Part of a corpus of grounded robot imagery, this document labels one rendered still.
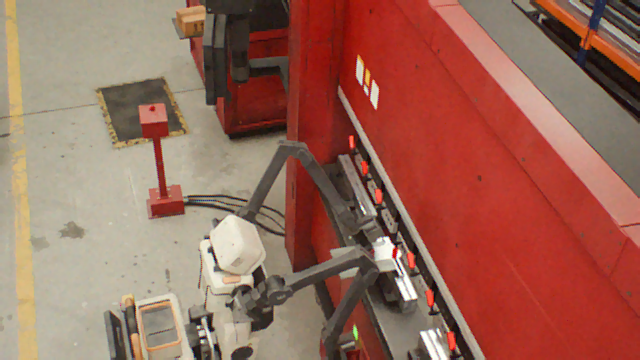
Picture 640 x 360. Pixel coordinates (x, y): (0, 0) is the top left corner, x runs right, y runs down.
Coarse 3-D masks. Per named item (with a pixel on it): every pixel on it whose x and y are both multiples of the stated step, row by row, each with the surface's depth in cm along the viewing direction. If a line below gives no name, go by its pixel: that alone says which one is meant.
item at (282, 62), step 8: (280, 56) 411; (288, 56) 411; (256, 64) 403; (264, 64) 403; (272, 64) 404; (280, 64) 404; (288, 64) 404; (256, 72) 407; (264, 72) 408; (272, 72) 408; (280, 72) 409
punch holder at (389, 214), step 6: (384, 198) 308; (390, 198) 300; (384, 204) 308; (390, 204) 301; (384, 210) 309; (390, 210) 302; (396, 210) 295; (384, 216) 310; (390, 216) 303; (396, 216) 297; (390, 222) 304; (396, 222) 299; (390, 228) 304; (396, 228) 302
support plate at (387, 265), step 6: (372, 246) 323; (336, 252) 319; (342, 252) 319; (378, 264) 315; (384, 264) 315; (390, 264) 315; (348, 270) 311; (354, 270) 311; (384, 270) 312; (390, 270) 313; (342, 276) 308; (348, 276) 308; (354, 276) 309
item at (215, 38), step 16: (208, 16) 363; (224, 16) 369; (208, 32) 350; (224, 32) 356; (208, 48) 341; (224, 48) 348; (208, 64) 347; (224, 64) 351; (208, 80) 353; (224, 80) 357; (208, 96) 359; (224, 96) 363
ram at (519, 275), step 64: (384, 0) 275; (384, 64) 285; (384, 128) 296; (448, 128) 233; (448, 192) 240; (512, 192) 197; (448, 256) 248; (512, 256) 202; (576, 256) 171; (512, 320) 208; (576, 320) 175
